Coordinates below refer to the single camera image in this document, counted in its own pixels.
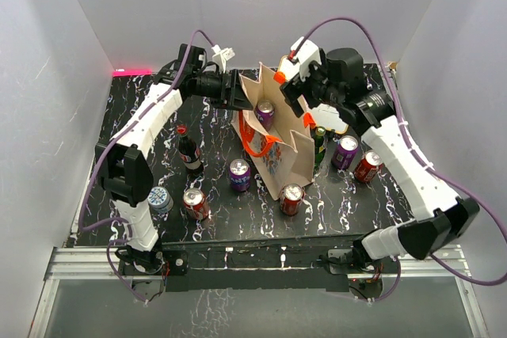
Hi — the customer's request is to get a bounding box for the green glass bottle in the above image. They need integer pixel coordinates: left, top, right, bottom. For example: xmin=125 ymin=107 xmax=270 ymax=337
xmin=312 ymin=126 xmax=326 ymax=172

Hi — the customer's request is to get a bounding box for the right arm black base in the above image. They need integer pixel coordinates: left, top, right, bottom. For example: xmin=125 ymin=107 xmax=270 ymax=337
xmin=318 ymin=247 xmax=401 ymax=283

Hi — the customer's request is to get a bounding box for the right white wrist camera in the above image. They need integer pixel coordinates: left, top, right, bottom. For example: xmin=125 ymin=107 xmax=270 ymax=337
xmin=288 ymin=36 xmax=322 ymax=81

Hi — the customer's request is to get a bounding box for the cola glass bottle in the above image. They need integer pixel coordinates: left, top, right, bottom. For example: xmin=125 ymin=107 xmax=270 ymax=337
xmin=177 ymin=124 xmax=204 ymax=176

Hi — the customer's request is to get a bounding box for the beige canvas tote bag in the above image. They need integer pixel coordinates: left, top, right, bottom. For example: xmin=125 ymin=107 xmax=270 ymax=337
xmin=231 ymin=64 xmax=314 ymax=199

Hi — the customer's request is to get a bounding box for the red can front left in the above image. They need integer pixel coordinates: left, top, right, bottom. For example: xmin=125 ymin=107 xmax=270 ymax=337
xmin=183 ymin=188 xmax=210 ymax=221

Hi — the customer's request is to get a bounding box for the red can front centre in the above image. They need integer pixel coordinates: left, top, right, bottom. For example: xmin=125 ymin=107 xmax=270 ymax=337
xmin=280 ymin=184 xmax=304 ymax=216

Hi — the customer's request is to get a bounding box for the small whiteboard wooden frame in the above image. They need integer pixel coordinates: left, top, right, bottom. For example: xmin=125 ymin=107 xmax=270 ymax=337
xmin=273 ymin=55 xmax=349 ymax=135

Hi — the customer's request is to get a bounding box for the pink tape strip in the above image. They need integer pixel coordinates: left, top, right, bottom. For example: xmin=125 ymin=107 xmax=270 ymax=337
xmin=112 ymin=69 xmax=152 ymax=78

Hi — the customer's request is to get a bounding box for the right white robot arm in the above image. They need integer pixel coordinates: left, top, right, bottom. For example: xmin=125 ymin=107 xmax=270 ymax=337
xmin=274 ymin=47 xmax=479 ymax=272

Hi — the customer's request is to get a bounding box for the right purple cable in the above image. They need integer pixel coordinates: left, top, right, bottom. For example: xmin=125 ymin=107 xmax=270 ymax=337
xmin=295 ymin=17 xmax=507 ymax=303

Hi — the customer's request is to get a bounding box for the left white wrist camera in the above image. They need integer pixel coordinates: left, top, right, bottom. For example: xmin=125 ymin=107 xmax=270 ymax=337
xmin=212 ymin=44 xmax=235 ymax=73

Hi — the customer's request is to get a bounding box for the purple can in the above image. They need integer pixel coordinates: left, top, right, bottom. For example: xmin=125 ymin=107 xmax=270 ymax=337
xmin=229 ymin=158 xmax=251 ymax=192
xmin=254 ymin=99 xmax=276 ymax=131
xmin=331 ymin=135 xmax=359 ymax=170

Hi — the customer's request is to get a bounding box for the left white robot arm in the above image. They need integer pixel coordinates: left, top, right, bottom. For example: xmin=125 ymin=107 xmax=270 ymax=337
xmin=96 ymin=44 xmax=253 ymax=274

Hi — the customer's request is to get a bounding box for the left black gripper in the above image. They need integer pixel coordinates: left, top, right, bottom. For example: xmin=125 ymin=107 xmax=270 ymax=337
xmin=193 ymin=70 xmax=253 ymax=112

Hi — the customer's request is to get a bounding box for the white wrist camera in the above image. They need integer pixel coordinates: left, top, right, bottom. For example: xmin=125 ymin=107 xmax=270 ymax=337
xmin=288 ymin=36 xmax=322 ymax=81
xmin=212 ymin=44 xmax=235 ymax=73

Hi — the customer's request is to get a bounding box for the aluminium frame rail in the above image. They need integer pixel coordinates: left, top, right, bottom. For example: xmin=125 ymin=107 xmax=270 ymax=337
xmin=29 ymin=244 xmax=490 ymax=337

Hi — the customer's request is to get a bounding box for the red can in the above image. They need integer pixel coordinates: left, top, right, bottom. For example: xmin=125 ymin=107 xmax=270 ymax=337
xmin=353 ymin=150 xmax=383 ymax=184
xmin=183 ymin=188 xmax=210 ymax=221
xmin=280 ymin=184 xmax=304 ymax=216

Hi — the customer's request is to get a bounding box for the red can right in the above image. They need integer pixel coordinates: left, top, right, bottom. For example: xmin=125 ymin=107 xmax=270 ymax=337
xmin=353 ymin=150 xmax=383 ymax=184

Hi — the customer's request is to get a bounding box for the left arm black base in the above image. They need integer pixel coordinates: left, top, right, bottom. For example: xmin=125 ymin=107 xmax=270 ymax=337
xmin=115 ymin=245 xmax=188 ymax=277

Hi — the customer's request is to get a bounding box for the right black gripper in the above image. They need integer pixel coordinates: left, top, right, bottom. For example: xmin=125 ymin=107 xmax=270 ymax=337
xmin=280 ymin=54 xmax=344 ymax=117

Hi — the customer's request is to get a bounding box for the blue white tin can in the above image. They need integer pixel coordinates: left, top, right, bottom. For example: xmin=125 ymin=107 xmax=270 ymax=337
xmin=147 ymin=186 xmax=173 ymax=214

